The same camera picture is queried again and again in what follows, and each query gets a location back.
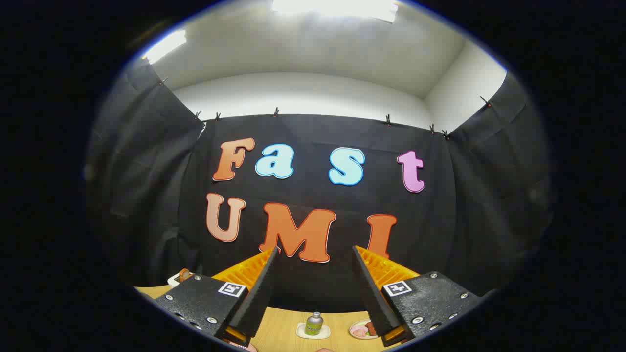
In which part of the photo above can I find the green soda bottle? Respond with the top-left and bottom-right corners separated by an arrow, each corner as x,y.
305,312 -> 324,336

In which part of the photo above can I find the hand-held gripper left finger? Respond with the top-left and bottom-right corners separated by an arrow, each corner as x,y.
153,247 -> 280,349

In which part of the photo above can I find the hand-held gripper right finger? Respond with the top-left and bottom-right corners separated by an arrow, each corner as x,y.
352,245 -> 484,348

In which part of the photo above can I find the white square coaster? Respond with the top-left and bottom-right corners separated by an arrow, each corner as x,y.
296,323 -> 331,340

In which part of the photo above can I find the ceiling light panel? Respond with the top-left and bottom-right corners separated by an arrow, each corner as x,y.
143,29 -> 188,65

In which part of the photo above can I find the row of cloth clips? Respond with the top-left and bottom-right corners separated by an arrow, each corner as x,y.
159,76 -> 492,141

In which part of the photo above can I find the black backdrop cloth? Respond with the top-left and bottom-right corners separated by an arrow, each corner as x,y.
86,59 -> 556,313

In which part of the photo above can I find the white oval dish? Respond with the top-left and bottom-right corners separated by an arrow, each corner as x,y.
349,319 -> 380,340

